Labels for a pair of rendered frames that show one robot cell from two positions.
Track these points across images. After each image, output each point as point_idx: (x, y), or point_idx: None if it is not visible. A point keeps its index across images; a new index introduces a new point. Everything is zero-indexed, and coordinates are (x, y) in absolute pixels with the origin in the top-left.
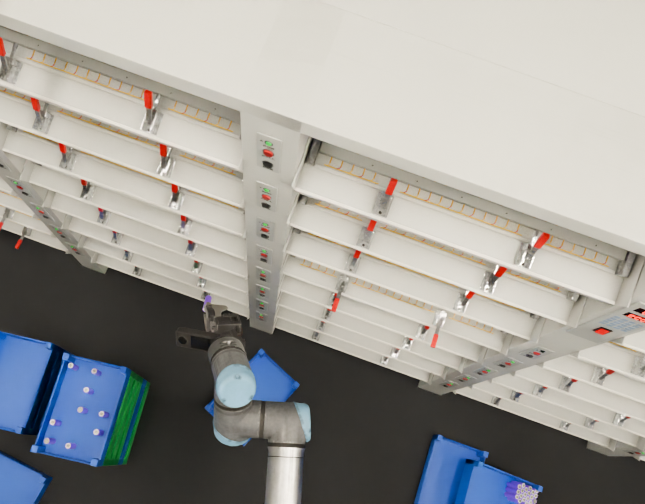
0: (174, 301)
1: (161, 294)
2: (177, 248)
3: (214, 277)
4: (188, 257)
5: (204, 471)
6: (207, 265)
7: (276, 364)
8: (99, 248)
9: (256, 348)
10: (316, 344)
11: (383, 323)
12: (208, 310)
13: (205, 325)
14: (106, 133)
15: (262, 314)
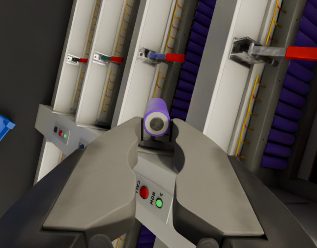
0: (54, 23)
1: (59, 9)
2: (242, 19)
3: (133, 85)
4: (226, 45)
5: None
6: (150, 73)
7: None
8: None
9: (14, 114)
10: (31, 170)
11: None
12: (310, 247)
13: (101, 155)
14: None
15: (66, 138)
